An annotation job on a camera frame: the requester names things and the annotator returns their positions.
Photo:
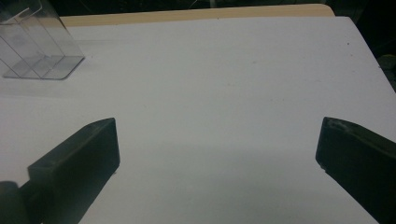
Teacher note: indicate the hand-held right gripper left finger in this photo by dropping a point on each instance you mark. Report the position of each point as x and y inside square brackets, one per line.
[77, 161]

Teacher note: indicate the clear acrylic display stand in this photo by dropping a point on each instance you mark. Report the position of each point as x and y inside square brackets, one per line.
[37, 46]

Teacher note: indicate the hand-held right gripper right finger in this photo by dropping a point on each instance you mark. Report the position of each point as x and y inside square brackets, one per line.
[361, 158]

